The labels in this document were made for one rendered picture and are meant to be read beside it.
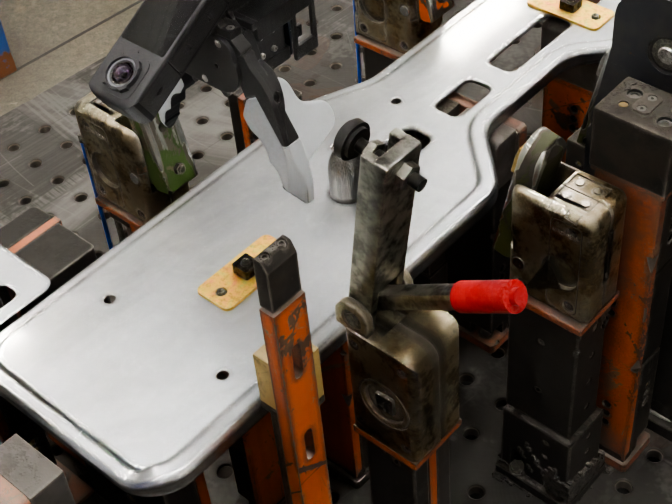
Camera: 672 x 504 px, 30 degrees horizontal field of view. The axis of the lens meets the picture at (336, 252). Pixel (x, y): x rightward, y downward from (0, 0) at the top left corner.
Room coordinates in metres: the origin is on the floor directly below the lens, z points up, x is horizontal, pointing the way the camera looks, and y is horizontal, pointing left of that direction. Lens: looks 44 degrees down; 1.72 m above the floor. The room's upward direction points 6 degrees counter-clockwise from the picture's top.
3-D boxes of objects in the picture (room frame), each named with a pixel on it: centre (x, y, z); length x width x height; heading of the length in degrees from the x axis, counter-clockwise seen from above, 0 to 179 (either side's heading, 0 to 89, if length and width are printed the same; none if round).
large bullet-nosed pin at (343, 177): (0.81, -0.02, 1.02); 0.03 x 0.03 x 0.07
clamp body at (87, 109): (0.91, 0.18, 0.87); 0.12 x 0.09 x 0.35; 45
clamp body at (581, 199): (0.71, -0.19, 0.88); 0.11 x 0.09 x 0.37; 45
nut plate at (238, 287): (0.73, 0.07, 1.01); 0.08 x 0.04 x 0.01; 135
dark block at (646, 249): (0.74, -0.25, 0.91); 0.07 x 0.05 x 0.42; 45
